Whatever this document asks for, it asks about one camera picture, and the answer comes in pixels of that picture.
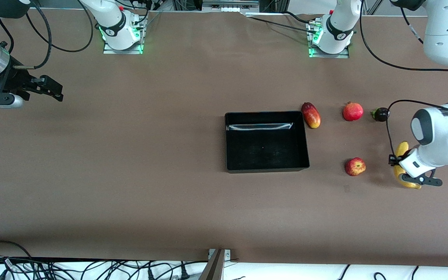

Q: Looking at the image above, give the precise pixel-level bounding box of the long black table cable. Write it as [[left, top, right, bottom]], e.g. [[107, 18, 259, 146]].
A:
[[245, 16, 318, 34]]

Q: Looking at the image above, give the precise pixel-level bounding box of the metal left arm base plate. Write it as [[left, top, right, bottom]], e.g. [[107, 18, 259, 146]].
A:
[[308, 21, 350, 59]]

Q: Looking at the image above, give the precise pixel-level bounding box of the black arched floor cable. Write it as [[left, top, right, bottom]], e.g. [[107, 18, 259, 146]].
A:
[[0, 240, 33, 259]]

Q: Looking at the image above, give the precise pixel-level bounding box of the red yellow apple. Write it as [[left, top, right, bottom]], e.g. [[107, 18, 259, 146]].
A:
[[345, 157, 366, 177]]

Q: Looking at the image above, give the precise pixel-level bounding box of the red pomegranate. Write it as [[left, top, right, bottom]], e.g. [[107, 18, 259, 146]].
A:
[[343, 101, 364, 122]]

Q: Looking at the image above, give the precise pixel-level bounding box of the black rectangular plastic tray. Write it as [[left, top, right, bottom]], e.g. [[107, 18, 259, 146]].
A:
[[224, 111, 310, 173]]

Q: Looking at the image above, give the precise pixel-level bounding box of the black looping right arm cable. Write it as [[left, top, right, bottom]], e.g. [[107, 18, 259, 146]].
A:
[[49, 0, 94, 53]]

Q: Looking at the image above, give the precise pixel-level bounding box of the red yellow mango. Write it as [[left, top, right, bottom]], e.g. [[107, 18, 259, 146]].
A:
[[301, 102, 321, 129]]

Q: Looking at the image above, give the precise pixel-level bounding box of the yellow banana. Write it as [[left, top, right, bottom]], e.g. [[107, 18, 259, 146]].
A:
[[393, 141, 422, 190]]

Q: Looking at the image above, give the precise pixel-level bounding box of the grey power strip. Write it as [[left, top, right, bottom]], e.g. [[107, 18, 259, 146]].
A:
[[202, 0, 260, 12]]

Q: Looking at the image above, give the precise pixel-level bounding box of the short black table cable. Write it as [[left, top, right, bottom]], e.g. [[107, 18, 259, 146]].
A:
[[284, 11, 312, 25]]

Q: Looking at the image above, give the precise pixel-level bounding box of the dark purple mangosteen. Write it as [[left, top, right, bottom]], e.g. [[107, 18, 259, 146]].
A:
[[371, 107, 390, 123]]

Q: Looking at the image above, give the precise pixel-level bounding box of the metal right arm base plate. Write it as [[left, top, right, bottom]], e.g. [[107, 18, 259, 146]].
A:
[[103, 16, 144, 54]]

